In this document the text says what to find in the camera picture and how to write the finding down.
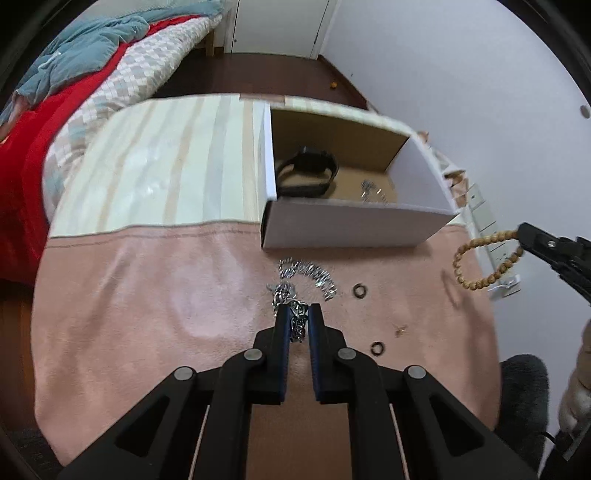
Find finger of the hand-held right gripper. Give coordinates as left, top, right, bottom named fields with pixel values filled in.
left=516, top=222, right=591, bottom=259
left=531, top=249, right=591, bottom=306

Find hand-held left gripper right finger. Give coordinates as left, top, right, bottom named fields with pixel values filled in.
left=308, top=303, right=539, bottom=480

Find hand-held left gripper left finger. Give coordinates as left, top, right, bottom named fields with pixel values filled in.
left=55, top=304, right=293, bottom=480

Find silver chain necklace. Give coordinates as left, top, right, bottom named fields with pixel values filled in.
left=266, top=281, right=311, bottom=343

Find wooden bead bracelet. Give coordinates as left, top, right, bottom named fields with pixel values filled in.
left=452, top=229, right=526, bottom=292

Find white cardboard box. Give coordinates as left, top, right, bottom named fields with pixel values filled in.
left=256, top=102, right=462, bottom=250

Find white power strip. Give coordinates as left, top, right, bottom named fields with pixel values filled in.
left=462, top=184, right=523, bottom=301

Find beige fuzzy cloth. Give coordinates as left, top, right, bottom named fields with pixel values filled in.
left=557, top=318, right=591, bottom=432

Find pink fleece blanket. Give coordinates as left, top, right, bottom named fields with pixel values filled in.
left=31, top=217, right=509, bottom=480

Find black wristband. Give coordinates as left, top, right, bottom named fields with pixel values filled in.
left=274, top=147, right=339, bottom=199

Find striped cream cloth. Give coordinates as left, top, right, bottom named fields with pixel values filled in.
left=48, top=94, right=370, bottom=239

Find checkered quilt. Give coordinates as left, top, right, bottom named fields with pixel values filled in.
left=41, top=16, right=223, bottom=208

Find white cabinet doors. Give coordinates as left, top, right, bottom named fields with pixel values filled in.
left=228, top=0, right=341, bottom=60

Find red blanket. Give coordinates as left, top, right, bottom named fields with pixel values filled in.
left=0, top=14, right=149, bottom=280

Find teal duvet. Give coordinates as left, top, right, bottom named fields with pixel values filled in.
left=0, top=0, right=223, bottom=126

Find silver link bracelet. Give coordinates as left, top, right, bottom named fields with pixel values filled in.
left=278, top=258, right=338, bottom=301

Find small silver chain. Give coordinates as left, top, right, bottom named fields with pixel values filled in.
left=359, top=178, right=389, bottom=204

